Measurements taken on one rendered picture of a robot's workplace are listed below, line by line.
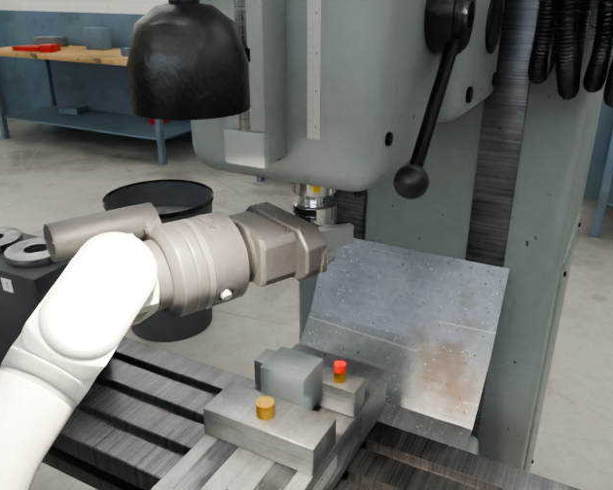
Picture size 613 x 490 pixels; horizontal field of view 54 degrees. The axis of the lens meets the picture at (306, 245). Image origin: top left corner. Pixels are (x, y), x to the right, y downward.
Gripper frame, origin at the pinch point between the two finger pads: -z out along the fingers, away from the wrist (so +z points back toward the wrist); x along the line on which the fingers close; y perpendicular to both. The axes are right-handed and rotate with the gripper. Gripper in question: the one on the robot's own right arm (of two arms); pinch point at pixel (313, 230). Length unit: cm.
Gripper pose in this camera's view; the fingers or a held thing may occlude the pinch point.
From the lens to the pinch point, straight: 65.1
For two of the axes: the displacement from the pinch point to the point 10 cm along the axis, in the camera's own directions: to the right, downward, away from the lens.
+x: -6.0, -3.2, 7.3
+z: -8.0, 2.3, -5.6
